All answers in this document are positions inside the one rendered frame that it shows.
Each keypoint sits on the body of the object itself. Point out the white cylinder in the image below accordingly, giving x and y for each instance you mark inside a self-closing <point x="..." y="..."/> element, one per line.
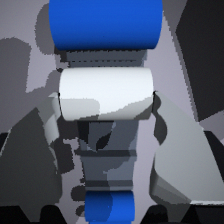
<point x="106" y="93"/>

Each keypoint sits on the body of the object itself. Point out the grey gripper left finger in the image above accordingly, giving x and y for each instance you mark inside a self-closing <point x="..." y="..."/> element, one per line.
<point x="29" y="172"/>

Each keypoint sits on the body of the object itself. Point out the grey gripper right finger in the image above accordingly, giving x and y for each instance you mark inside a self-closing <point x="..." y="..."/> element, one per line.
<point x="187" y="175"/>

